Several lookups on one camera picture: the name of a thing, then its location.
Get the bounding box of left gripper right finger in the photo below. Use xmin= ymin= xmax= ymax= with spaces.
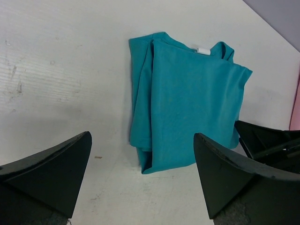
xmin=194 ymin=133 xmax=300 ymax=225

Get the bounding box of teal t-shirt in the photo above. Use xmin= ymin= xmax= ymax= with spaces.
xmin=129 ymin=32 xmax=252 ymax=174

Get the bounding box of folded pink t-shirt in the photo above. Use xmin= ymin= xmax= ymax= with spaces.
xmin=289 ymin=76 xmax=300 ymax=131

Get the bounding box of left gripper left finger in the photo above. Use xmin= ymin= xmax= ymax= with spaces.
xmin=0 ymin=131 xmax=92 ymax=225

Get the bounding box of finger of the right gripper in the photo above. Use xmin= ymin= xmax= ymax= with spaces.
xmin=234 ymin=120 xmax=300 ymax=173

